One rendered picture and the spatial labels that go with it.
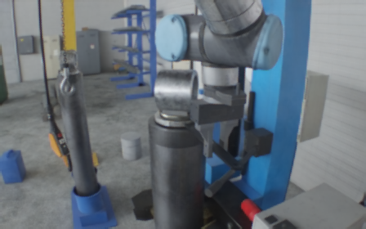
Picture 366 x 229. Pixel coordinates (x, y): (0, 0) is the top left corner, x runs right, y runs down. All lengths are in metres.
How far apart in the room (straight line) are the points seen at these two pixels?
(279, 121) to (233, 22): 0.75
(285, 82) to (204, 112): 0.50
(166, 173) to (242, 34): 0.63
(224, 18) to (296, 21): 0.70
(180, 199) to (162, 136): 0.25
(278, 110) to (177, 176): 0.47
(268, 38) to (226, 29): 0.06
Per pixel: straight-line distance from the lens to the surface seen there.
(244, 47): 0.38
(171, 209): 0.98
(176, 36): 0.45
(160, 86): 0.81
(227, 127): 0.65
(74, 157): 2.25
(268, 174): 1.15
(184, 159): 0.85
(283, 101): 1.03
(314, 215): 0.97
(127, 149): 3.58
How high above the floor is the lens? 1.78
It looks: 19 degrees down
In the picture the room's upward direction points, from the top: straight up
